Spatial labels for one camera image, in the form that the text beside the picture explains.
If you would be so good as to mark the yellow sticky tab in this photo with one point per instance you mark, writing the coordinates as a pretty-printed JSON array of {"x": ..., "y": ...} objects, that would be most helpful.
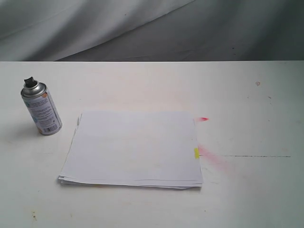
[{"x": 196, "y": 153}]

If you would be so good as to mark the white spray paint can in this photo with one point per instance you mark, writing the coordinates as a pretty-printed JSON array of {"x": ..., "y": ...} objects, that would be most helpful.
[{"x": 41, "y": 107}]

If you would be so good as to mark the white paper stack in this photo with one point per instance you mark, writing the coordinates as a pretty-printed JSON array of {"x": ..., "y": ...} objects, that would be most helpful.
[{"x": 148, "y": 149}]

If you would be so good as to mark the white backdrop cloth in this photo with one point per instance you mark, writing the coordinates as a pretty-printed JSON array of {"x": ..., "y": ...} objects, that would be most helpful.
[{"x": 151, "y": 30}]

